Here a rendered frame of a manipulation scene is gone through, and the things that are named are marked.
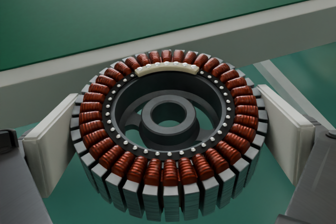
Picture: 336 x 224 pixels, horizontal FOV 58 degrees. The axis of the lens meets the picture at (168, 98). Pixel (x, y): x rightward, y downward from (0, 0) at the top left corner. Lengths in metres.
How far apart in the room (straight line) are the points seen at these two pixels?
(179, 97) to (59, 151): 0.08
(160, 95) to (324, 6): 0.21
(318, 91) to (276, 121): 1.25
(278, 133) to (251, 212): 0.86
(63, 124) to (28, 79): 0.11
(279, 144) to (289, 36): 0.20
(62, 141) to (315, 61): 1.45
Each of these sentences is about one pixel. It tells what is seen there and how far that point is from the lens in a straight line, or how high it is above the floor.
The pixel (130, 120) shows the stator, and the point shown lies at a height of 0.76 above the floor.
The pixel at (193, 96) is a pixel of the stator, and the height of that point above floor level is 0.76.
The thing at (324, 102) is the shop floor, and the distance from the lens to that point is 1.37.
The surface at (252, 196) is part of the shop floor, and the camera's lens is 1.04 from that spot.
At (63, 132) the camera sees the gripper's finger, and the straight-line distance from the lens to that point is 0.17.
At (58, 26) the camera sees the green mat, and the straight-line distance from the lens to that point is 0.32.
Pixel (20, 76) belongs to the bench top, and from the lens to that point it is 0.28.
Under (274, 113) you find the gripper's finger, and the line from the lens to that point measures 0.17.
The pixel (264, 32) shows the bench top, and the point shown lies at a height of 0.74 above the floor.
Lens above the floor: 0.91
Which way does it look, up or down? 46 degrees down
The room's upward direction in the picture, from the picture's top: 3 degrees counter-clockwise
